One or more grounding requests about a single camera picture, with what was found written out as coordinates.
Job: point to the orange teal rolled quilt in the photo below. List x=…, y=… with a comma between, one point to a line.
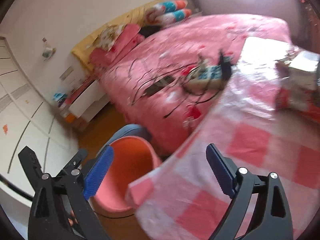
x=168, y=12

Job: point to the folded pink blanket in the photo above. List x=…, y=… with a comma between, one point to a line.
x=128, y=40

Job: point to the pink bed blanket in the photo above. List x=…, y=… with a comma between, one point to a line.
x=174, y=112

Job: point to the white nightstand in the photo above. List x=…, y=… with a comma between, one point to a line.
x=84, y=103

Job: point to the grey milk carton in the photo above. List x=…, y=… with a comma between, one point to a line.
x=299, y=82

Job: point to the floral pillow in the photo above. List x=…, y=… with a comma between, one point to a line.
x=107, y=38

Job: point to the pink plastic trash bucket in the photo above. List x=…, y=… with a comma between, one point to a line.
x=133, y=158

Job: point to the white power strip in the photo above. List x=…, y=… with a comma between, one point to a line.
x=202, y=79

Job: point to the black power adapter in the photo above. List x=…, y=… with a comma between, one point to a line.
x=226, y=65

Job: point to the white wardrobe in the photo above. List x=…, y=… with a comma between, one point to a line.
x=29, y=120

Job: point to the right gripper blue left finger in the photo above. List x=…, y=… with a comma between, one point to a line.
x=97, y=171

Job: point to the red white checkered plastic tablecloth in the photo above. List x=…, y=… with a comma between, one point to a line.
x=182, y=198

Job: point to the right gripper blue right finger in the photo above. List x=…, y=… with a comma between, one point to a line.
x=224, y=170

